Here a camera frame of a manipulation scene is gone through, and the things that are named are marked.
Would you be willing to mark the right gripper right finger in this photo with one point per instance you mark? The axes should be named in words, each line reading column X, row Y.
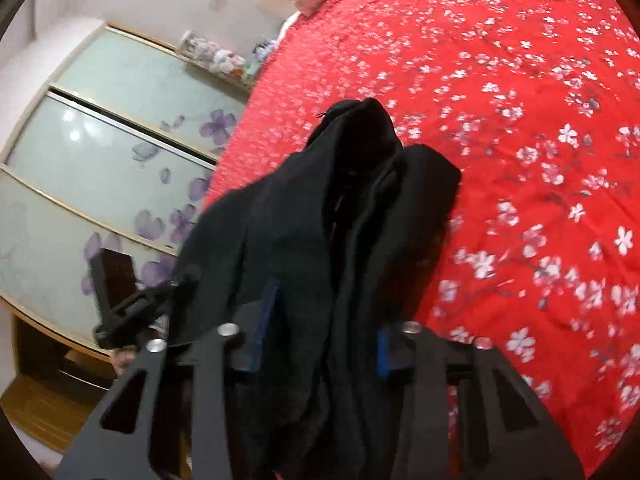
column 467, row 413

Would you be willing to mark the red floral bedspread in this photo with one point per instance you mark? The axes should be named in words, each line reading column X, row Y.
column 537, row 102

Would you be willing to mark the wardrobe with purple flowers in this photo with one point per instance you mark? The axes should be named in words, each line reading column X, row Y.
column 115, row 151

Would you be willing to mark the black pants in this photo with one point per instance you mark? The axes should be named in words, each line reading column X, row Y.
column 348, row 231

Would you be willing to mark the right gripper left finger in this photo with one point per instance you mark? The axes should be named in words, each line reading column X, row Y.
column 134, row 432

